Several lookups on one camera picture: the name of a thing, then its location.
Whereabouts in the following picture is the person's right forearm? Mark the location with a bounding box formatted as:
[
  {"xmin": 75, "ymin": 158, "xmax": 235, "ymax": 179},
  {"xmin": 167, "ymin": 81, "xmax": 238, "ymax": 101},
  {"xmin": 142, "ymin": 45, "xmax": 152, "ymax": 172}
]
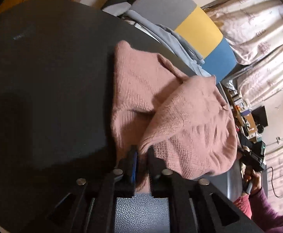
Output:
[{"xmin": 248, "ymin": 187, "xmax": 283, "ymax": 233}]

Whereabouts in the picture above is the cluttered wooden desk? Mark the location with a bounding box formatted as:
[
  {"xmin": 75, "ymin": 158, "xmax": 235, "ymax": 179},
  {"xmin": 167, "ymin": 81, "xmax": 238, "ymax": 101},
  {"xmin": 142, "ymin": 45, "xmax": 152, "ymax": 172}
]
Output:
[{"xmin": 223, "ymin": 83, "xmax": 263, "ymax": 143}]

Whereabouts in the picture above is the black cable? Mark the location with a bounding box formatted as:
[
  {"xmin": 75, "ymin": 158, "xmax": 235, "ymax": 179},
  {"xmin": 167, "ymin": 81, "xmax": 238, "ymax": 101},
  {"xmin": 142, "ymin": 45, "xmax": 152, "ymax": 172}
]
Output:
[{"xmin": 265, "ymin": 166, "xmax": 283, "ymax": 198}]

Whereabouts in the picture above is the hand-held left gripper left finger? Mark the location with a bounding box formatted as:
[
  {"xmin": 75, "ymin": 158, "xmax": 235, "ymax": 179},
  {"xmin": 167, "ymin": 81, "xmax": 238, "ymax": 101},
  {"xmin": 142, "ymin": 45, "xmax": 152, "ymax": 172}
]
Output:
[{"xmin": 44, "ymin": 144, "xmax": 138, "ymax": 233}]

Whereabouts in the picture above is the red cloth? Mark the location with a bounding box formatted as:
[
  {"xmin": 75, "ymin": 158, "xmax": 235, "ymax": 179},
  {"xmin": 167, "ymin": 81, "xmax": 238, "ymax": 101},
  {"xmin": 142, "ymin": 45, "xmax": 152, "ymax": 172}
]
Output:
[{"xmin": 232, "ymin": 195, "xmax": 252, "ymax": 220}]

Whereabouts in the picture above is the grey yellow blue sofa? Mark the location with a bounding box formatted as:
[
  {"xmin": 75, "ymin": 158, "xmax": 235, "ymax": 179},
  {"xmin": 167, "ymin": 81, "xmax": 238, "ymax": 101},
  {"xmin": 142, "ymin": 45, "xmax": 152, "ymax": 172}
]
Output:
[{"xmin": 103, "ymin": 0, "xmax": 238, "ymax": 83}]

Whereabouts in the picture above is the black monitor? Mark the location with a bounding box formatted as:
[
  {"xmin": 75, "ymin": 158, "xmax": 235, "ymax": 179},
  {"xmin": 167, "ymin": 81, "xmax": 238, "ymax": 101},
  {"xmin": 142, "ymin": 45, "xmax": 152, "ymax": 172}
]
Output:
[{"xmin": 252, "ymin": 105, "xmax": 268, "ymax": 128}]

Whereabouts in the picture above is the pink knitted sweater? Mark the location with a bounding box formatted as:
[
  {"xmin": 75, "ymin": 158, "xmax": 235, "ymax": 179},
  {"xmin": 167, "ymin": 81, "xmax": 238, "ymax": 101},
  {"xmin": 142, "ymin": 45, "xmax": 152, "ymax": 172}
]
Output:
[{"xmin": 110, "ymin": 40, "xmax": 239, "ymax": 195}]

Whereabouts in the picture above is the person's right hand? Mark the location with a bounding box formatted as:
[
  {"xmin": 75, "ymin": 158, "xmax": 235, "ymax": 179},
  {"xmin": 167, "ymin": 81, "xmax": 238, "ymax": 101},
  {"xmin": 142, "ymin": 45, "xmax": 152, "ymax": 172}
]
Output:
[{"xmin": 240, "ymin": 164, "xmax": 263, "ymax": 196}]

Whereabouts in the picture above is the light blue cloth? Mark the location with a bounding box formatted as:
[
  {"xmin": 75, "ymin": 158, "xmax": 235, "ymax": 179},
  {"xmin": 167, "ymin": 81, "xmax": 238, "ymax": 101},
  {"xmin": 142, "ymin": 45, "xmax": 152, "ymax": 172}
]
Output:
[{"xmin": 102, "ymin": 2, "xmax": 212, "ymax": 78}]

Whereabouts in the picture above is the patterned pale pink curtain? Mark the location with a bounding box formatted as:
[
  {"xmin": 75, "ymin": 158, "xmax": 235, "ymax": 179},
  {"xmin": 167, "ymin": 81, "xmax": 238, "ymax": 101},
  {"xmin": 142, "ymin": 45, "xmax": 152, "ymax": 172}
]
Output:
[
  {"xmin": 203, "ymin": 0, "xmax": 283, "ymax": 105},
  {"xmin": 264, "ymin": 141, "xmax": 283, "ymax": 214}
]

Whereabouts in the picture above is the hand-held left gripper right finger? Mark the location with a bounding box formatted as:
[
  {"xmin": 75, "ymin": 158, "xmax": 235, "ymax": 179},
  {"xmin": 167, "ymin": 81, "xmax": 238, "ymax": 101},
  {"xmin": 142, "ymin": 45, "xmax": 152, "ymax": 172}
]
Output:
[{"xmin": 147, "ymin": 147, "xmax": 263, "ymax": 233}]

